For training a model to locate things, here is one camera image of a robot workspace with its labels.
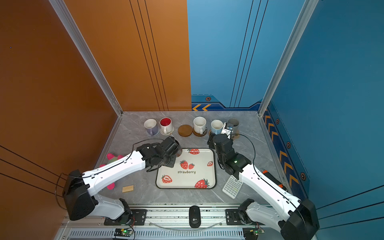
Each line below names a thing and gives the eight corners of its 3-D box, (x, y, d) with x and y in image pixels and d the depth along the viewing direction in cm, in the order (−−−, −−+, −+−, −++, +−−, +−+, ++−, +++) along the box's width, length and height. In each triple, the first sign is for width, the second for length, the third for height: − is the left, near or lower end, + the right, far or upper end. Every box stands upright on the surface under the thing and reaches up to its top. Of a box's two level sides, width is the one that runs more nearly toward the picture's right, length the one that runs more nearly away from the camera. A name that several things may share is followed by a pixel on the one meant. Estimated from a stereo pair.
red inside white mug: (160, 136, 107) (157, 129, 101) (162, 124, 114) (160, 117, 108) (171, 136, 107) (169, 129, 101) (172, 124, 114) (171, 117, 108)
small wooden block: (123, 192, 83) (121, 191, 81) (124, 188, 85) (122, 186, 83) (133, 190, 84) (132, 189, 82) (133, 186, 86) (132, 184, 84)
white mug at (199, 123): (193, 138, 106) (193, 129, 98) (193, 125, 113) (193, 116, 105) (206, 138, 106) (206, 129, 98) (205, 125, 113) (206, 116, 105)
